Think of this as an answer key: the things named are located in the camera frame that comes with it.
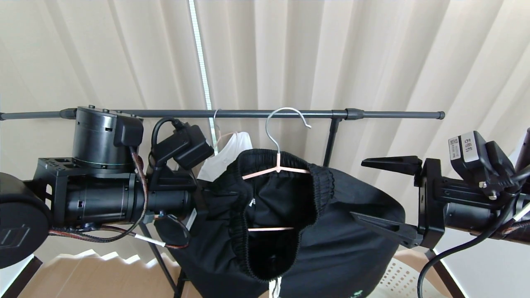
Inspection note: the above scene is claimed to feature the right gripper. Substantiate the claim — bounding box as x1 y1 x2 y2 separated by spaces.
350 156 522 250

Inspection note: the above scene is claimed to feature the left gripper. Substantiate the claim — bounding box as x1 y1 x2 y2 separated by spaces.
63 172 198 249

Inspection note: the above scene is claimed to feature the black garment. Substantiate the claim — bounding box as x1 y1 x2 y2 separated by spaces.
166 148 407 298

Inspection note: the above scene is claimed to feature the white printed t-shirt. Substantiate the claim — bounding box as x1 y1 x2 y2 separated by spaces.
197 132 254 182

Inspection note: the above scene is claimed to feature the pink clothes hanger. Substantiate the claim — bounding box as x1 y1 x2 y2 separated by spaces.
241 107 312 232
212 109 239 157

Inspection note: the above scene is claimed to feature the white laundry basket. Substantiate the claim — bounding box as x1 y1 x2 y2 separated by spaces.
375 257 453 298

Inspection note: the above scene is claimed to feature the black clothes rack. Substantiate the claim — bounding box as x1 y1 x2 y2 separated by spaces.
0 108 446 298

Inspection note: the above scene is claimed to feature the beige curtain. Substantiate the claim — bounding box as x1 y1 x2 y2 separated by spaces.
0 0 530 265

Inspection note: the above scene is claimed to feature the black cable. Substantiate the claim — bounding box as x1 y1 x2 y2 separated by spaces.
417 195 519 298

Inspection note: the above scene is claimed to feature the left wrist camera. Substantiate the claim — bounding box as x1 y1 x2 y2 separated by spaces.
150 117 215 192

